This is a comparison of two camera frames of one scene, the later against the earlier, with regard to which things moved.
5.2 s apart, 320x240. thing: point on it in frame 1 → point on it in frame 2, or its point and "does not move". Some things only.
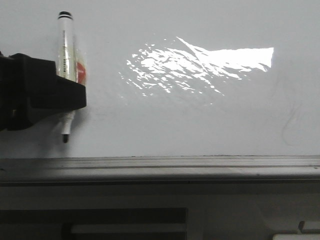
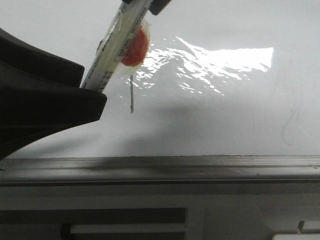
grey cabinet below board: [288, 211] does not move
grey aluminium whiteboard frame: [221, 169] does not move
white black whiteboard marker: [65, 61] → [123, 26]
